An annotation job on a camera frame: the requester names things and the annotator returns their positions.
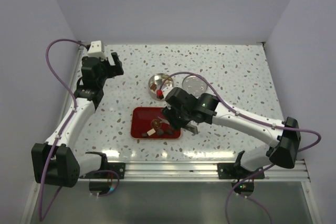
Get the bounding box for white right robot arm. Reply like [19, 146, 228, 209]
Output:
[162, 87, 301, 178]

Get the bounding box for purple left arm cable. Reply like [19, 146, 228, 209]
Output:
[38, 39, 121, 221]

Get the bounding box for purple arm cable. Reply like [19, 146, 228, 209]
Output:
[156, 71, 322, 224]
[38, 39, 121, 221]

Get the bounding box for round metal tin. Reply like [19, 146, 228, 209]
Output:
[148, 73, 174, 101]

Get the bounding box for black right base bracket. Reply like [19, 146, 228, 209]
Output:
[217, 151, 263, 180]

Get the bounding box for black left base bracket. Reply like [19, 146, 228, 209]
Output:
[86, 152, 125, 180]

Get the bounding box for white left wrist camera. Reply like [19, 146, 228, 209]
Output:
[87, 40, 105, 58]

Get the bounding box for brown rectangular chocolate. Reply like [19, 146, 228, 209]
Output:
[150, 83, 157, 91]

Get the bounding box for dark oval chocolate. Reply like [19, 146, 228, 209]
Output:
[156, 129, 164, 136]

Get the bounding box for black base bracket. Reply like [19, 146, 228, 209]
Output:
[217, 151, 263, 180]
[86, 152, 125, 180]

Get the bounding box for aluminium mounting rail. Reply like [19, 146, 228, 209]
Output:
[78, 158, 312, 182]

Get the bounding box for red rectangular tray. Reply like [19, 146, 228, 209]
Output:
[130, 107, 182, 140]

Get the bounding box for round metal tin lid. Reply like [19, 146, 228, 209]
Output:
[182, 75, 208, 97]

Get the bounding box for white rectangular chocolate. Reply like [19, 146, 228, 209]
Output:
[147, 129, 156, 136]

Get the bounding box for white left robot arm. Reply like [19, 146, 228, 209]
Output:
[31, 52, 124, 188]

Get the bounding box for metal tweezers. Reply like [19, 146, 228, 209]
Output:
[157, 117, 170, 125]

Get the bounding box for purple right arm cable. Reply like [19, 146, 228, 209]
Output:
[156, 71, 322, 224]

